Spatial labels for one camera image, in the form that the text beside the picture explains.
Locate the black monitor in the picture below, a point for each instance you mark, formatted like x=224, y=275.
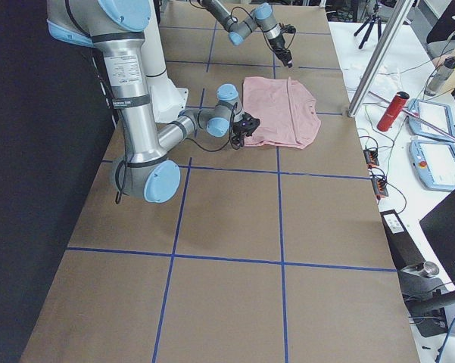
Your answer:
x=438, y=227

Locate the black office chair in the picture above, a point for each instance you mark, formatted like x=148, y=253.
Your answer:
x=441, y=38

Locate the teach pendant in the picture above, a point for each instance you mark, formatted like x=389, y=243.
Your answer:
x=434, y=163
x=437, y=114

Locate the lower orange connector block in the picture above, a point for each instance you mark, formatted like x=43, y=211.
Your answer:
x=379, y=185

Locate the clear dark-capped bottle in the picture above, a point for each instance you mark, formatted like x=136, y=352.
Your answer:
x=443, y=72

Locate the crumpled white cloth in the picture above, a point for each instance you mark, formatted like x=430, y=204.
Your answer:
x=384, y=80

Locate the orange connector block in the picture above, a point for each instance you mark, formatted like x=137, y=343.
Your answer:
x=379, y=185
x=371, y=157

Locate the black box with label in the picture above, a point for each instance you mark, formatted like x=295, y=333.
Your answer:
x=404, y=251

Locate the aluminium frame post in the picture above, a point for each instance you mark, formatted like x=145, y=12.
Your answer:
x=386, y=38

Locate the upper teach pendant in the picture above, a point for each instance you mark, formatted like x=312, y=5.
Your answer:
x=437, y=114

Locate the pink Snoopy t-shirt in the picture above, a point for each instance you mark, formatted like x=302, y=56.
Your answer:
x=286, y=110

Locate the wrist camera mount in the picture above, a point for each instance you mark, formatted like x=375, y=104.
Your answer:
x=287, y=29
x=249, y=122

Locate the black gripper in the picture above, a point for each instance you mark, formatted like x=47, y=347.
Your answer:
x=238, y=133
x=278, y=45

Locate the black camera tripod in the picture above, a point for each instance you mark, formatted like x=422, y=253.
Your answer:
x=373, y=20

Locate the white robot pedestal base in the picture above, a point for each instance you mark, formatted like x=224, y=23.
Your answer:
x=167, y=101

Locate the upper orange connector block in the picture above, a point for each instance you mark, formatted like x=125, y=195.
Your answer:
x=371, y=157

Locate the lower teach pendant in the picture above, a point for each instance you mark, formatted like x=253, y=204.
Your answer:
x=434, y=163

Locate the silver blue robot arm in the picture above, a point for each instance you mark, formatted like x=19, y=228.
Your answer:
x=150, y=107
x=262, y=18

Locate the red water bottle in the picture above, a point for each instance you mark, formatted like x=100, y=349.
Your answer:
x=392, y=111

